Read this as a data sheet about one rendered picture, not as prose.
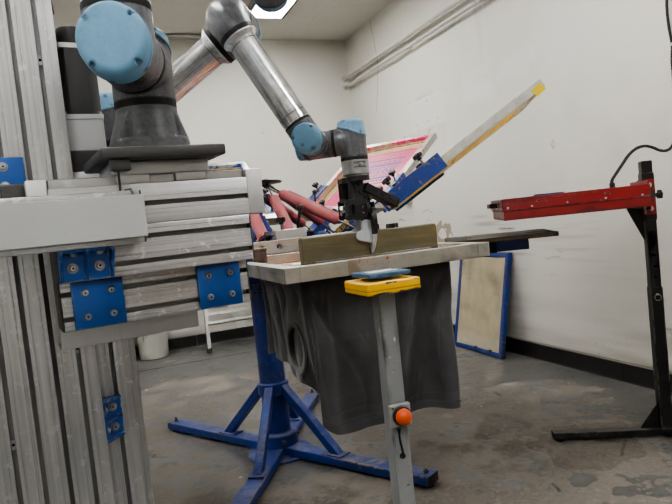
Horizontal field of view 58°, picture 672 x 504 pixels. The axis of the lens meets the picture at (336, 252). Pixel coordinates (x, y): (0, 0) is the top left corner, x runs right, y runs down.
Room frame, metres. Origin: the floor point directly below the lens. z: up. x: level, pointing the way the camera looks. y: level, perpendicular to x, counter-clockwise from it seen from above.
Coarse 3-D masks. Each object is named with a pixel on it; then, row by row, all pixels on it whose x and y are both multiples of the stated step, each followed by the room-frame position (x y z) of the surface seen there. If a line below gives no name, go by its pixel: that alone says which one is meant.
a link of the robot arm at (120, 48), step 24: (96, 0) 1.01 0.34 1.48; (120, 0) 1.01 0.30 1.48; (144, 0) 1.04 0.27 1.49; (96, 24) 0.99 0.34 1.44; (120, 24) 1.00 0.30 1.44; (144, 24) 1.02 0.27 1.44; (96, 48) 1.00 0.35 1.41; (120, 48) 1.00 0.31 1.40; (144, 48) 1.01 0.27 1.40; (96, 72) 1.02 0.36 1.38; (120, 72) 1.01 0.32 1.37; (144, 72) 1.05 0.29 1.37
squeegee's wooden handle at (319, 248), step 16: (432, 224) 1.74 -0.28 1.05; (304, 240) 1.61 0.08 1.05; (320, 240) 1.62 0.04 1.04; (336, 240) 1.64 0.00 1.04; (352, 240) 1.65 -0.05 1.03; (384, 240) 1.69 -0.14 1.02; (400, 240) 1.71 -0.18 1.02; (416, 240) 1.72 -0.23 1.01; (432, 240) 1.74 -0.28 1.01; (304, 256) 1.60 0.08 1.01; (320, 256) 1.62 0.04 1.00; (336, 256) 1.64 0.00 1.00; (352, 256) 1.65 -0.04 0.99
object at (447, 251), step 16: (272, 256) 2.22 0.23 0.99; (288, 256) 2.24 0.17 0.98; (384, 256) 1.55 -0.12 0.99; (400, 256) 1.57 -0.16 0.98; (416, 256) 1.58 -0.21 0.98; (432, 256) 1.60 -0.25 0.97; (448, 256) 1.62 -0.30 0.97; (464, 256) 1.63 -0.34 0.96; (480, 256) 1.65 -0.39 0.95; (256, 272) 1.72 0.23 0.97; (272, 272) 1.56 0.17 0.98; (288, 272) 1.46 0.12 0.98; (304, 272) 1.47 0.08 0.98; (320, 272) 1.49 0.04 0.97; (336, 272) 1.50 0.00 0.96; (352, 272) 1.52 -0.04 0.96
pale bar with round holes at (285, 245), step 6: (324, 234) 2.40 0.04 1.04; (330, 234) 2.37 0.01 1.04; (276, 240) 2.30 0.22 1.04; (282, 240) 2.30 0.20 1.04; (288, 240) 2.31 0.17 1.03; (294, 240) 2.32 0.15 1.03; (258, 246) 2.27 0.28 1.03; (264, 246) 2.28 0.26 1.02; (270, 246) 2.29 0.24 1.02; (276, 246) 2.30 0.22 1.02; (282, 246) 2.30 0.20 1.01; (288, 246) 2.31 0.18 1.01; (294, 246) 2.32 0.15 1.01; (270, 252) 2.29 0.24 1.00; (276, 252) 2.29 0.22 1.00; (282, 252) 2.30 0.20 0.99
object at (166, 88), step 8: (160, 32) 1.17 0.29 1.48; (160, 40) 1.17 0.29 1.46; (168, 48) 1.20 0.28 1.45; (168, 56) 1.19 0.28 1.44; (168, 64) 1.17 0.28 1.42; (168, 72) 1.18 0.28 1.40; (160, 80) 1.15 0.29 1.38; (168, 80) 1.18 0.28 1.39; (112, 88) 1.17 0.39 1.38; (152, 88) 1.14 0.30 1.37; (160, 88) 1.16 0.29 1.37; (168, 88) 1.18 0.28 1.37; (120, 96) 1.15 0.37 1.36; (128, 96) 1.14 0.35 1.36; (136, 96) 1.14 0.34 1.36; (160, 96) 1.16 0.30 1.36; (168, 96) 1.17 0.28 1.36
